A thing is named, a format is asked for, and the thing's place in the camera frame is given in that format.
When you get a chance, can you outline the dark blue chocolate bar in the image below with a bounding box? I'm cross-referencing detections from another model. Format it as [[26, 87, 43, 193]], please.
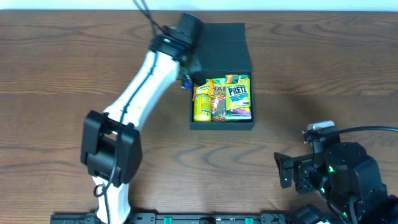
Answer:
[[181, 75, 194, 90]]

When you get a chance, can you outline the small orange snack packet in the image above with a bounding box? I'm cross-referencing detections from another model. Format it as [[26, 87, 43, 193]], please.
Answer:
[[192, 79, 213, 101]]

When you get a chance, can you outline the black gift box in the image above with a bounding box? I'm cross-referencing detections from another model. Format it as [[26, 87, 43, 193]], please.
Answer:
[[190, 23, 256, 131]]

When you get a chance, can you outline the Haribo gummy candy bag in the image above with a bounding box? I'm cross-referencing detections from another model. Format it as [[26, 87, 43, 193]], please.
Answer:
[[206, 78, 226, 122]]

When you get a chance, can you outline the yellow Mentos gum bottle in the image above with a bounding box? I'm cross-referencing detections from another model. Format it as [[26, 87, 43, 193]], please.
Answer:
[[193, 93, 211, 122]]

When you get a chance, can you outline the green Pretz snack box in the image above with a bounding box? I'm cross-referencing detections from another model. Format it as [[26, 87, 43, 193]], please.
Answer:
[[225, 74, 252, 120]]

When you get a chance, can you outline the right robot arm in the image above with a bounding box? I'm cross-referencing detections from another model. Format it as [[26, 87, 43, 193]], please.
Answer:
[[274, 142, 397, 223]]

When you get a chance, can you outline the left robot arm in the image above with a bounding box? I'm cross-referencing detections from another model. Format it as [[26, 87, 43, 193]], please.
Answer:
[[80, 34, 198, 223]]

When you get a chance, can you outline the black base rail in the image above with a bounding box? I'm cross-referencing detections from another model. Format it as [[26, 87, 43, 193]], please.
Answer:
[[50, 212, 297, 224]]

